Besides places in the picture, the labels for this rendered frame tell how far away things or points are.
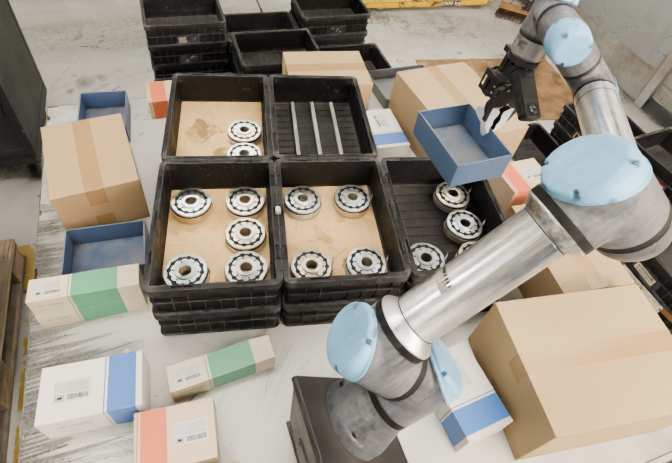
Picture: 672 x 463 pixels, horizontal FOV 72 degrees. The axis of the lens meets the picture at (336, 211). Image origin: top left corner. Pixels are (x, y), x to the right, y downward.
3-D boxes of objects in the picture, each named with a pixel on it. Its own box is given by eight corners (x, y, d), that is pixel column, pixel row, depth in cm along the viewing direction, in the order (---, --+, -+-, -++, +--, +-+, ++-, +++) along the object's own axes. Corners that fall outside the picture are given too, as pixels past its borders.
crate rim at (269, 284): (283, 289, 104) (283, 283, 102) (142, 298, 99) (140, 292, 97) (273, 164, 129) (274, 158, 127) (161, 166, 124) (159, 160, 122)
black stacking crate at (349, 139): (371, 185, 142) (378, 158, 133) (274, 187, 137) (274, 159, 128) (351, 104, 167) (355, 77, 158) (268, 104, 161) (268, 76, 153)
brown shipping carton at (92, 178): (150, 216, 138) (139, 179, 126) (69, 237, 130) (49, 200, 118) (131, 151, 155) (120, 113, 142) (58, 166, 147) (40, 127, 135)
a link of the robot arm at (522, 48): (559, 47, 97) (529, 45, 94) (547, 66, 100) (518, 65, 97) (539, 29, 101) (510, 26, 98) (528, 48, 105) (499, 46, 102)
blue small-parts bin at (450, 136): (502, 176, 112) (513, 154, 107) (448, 187, 108) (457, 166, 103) (462, 124, 124) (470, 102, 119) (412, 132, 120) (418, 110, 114)
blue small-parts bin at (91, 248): (149, 234, 134) (144, 219, 129) (150, 278, 125) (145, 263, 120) (73, 244, 129) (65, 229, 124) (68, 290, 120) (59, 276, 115)
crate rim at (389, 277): (410, 281, 109) (412, 276, 108) (283, 289, 104) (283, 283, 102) (377, 163, 134) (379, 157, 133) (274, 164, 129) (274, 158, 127)
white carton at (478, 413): (498, 432, 109) (513, 421, 103) (456, 452, 105) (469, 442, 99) (453, 355, 121) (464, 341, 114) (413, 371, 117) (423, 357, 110)
